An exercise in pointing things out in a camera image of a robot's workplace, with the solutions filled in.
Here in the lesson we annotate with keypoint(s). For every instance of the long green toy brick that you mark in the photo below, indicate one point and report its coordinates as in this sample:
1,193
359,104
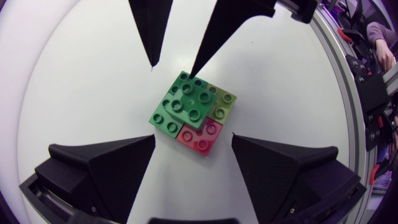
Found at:
163,119

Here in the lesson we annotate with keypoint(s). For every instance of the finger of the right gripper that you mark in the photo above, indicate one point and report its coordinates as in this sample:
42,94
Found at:
152,28

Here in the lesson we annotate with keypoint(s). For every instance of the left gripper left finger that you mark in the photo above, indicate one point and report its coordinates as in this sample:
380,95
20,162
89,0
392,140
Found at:
105,174

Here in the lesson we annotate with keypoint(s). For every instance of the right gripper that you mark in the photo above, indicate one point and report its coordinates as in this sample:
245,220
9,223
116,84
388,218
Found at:
303,11

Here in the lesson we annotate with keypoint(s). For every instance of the small green toy brick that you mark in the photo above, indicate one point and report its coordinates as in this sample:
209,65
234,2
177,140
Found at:
189,104

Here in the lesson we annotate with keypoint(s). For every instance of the person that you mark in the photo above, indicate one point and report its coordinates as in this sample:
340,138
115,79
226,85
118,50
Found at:
379,37

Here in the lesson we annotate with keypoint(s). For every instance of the red toy brick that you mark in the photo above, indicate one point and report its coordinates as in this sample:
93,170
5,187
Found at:
199,138

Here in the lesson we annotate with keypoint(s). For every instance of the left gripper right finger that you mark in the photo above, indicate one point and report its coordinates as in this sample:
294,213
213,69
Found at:
280,174

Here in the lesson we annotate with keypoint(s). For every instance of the lime toy brick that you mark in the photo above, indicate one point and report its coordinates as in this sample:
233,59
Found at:
224,104

